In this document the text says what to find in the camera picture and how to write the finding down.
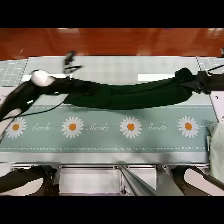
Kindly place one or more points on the dark green T-shirt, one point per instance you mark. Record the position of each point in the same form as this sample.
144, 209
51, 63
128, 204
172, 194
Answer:
133, 96

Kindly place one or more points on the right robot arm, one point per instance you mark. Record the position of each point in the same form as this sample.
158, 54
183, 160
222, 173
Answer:
210, 81

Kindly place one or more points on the silver frame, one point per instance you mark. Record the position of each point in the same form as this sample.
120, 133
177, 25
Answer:
136, 183

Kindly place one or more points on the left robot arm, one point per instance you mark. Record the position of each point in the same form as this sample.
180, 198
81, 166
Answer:
20, 96

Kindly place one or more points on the pale garment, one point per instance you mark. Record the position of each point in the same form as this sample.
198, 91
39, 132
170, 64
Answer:
217, 150

